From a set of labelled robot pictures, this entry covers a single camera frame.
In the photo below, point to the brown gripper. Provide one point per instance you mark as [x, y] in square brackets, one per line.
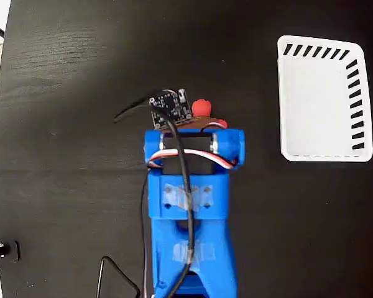
[199, 145]

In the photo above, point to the black table clamp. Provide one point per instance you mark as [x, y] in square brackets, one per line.
[6, 250]

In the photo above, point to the small camera circuit board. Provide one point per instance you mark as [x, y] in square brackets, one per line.
[171, 107]

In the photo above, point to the red turtle toy gold shell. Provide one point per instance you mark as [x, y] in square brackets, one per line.
[201, 108]

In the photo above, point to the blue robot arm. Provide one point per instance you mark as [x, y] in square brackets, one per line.
[164, 192]

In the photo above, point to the white plastic basket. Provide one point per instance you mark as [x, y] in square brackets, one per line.
[314, 108]

